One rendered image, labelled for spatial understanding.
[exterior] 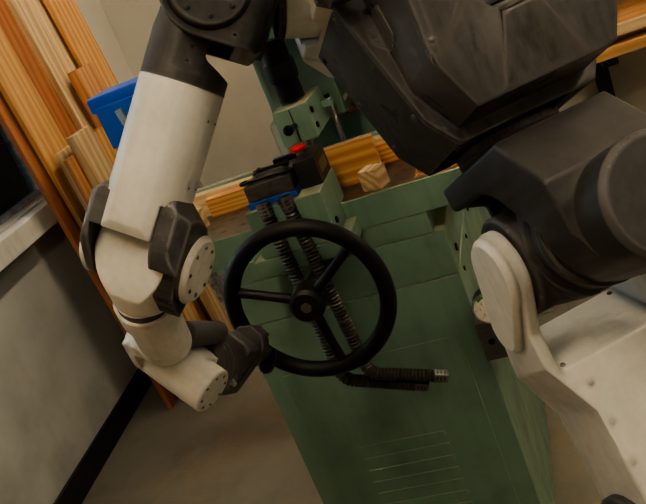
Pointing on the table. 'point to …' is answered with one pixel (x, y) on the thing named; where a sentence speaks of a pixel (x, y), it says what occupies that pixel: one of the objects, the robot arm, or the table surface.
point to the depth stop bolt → (332, 113)
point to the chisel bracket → (307, 124)
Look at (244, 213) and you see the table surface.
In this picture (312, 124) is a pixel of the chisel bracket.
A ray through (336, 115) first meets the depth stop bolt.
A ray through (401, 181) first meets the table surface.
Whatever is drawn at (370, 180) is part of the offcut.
